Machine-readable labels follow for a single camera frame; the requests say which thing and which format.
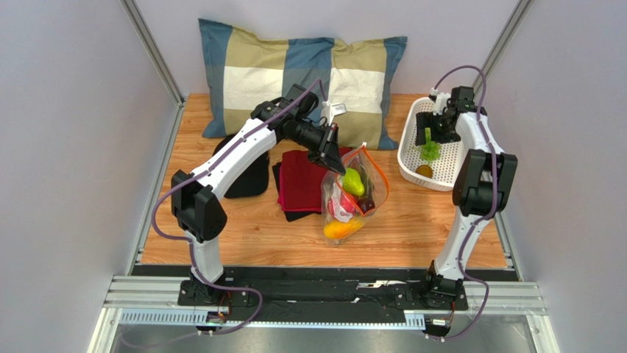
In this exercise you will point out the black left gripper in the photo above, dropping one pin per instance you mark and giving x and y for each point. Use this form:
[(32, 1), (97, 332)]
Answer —
[(327, 151)]

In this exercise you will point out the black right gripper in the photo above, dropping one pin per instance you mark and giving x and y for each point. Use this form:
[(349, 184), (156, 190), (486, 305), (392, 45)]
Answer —
[(433, 126)]

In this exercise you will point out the green grape bunch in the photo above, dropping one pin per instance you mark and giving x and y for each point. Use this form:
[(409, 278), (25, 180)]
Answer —
[(430, 151)]

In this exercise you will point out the green pear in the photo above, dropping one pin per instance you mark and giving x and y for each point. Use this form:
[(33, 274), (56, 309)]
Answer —
[(351, 182)]

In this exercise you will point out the clear zip bag orange zipper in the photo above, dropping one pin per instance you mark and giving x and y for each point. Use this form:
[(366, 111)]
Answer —
[(331, 183)]

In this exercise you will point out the red apple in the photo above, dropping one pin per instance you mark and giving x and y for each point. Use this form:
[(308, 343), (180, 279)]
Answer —
[(340, 206)]

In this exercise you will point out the grey toy fish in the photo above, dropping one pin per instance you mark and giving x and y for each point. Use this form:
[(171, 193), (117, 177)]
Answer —
[(368, 176)]

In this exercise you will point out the dark purple date fruit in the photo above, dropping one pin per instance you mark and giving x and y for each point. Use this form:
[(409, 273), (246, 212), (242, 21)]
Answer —
[(366, 204)]

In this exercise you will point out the orange yellow mango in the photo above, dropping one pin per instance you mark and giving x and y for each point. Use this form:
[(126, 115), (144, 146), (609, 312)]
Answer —
[(338, 230)]

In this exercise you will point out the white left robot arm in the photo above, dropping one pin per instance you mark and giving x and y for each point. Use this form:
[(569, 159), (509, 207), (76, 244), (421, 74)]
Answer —
[(196, 196)]

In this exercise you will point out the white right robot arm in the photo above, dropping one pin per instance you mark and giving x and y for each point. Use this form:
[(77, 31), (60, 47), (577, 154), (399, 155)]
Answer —
[(481, 189)]

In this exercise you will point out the dark red folded cloth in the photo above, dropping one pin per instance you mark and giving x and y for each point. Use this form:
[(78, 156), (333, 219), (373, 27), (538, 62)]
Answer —
[(300, 183)]

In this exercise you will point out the brown kiwi fruit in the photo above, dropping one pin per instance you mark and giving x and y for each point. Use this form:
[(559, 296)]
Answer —
[(424, 170)]

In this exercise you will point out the white perforated plastic basket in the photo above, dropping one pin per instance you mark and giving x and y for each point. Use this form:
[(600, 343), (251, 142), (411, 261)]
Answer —
[(445, 169)]

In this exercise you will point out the black folded cloth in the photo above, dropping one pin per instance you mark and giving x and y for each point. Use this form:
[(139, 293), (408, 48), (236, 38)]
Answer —
[(289, 215)]

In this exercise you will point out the black cap with letter R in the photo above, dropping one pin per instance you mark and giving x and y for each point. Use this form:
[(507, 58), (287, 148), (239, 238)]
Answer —
[(253, 181)]

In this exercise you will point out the blue beige checkered pillow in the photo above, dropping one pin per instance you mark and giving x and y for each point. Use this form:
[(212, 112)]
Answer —
[(243, 70)]

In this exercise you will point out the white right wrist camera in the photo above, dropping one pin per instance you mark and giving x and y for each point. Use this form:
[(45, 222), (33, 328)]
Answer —
[(439, 100)]

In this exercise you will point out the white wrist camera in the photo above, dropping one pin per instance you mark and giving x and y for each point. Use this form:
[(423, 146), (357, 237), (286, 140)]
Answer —
[(329, 111), (439, 100)]

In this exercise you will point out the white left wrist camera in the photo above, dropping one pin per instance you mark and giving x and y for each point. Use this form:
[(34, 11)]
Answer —
[(329, 111)]

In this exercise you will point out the right aluminium corner post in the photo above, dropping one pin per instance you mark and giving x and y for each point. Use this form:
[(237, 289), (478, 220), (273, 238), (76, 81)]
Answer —
[(503, 40)]

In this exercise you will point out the aluminium corner post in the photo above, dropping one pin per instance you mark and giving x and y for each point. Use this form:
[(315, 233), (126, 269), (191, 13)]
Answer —
[(503, 40), (142, 29)]

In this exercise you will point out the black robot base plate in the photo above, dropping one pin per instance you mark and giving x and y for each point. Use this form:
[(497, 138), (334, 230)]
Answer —
[(308, 294)]

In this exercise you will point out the aluminium frame rail base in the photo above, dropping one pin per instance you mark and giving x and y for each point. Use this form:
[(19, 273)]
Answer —
[(151, 300)]

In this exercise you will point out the left aluminium corner post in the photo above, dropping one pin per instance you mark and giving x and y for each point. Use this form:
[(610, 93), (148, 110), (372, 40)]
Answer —
[(142, 29)]

